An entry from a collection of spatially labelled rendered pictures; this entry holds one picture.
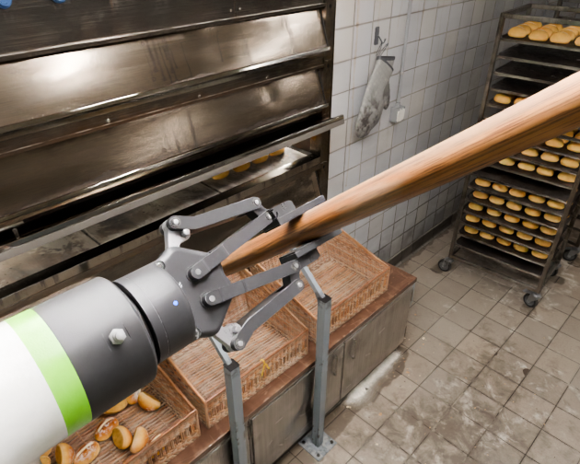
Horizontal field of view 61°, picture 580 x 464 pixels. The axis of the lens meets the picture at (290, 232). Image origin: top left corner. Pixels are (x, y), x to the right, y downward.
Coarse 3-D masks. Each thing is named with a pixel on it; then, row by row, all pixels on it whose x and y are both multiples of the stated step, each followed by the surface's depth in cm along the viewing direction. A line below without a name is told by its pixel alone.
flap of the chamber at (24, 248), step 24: (312, 120) 237; (240, 144) 214; (288, 144) 209; (192, 168) 189; (216, 168) 185; (120, 192) 175; (168, 192) 173; (48, 216) 162; (72, 216) 159; (96, 216) 156; (0, 240) 148; (48, 240) 147
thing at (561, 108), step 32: (544, 96) 29; (576, 96) 28; (480, 128) 33; (512, 128) 31; (544, 128) 30; (576, 128) 29; (416, 160) 37; (448, 160) 35; (480, 160) 33; (352, 192) 43; (384, 192) 40; (416, 192) 39; (288, 224) 52; (320, 224) 47; (256, 256) 58
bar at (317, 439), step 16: (304, 272) 195; (320, 304) 194; (320, 320) 198; (320, 336) 203; (224, 352) 166; (320, 352) 207; (224, 368) 166; (320, 368) 213; (240, 384) 170; (320, 384) 218; (240, 400) 174; (320, 400) 224; (240, 416) 179; (320, 416) 231; (240, 432) 183; (320, 432) 238; (240, 448) 188; (304, 448) 243; (320, 448) 242
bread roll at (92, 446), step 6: (90, 444) 174; (96, 444) 176; (78, 450) 172; (84, 450) 172; (90, 450) 173; (96, 450) 175; (78, 456) 171; (84, 456) 171; (90, 456) 173; (96, 456) 174; (78, 462) 171; (84, 462) 171
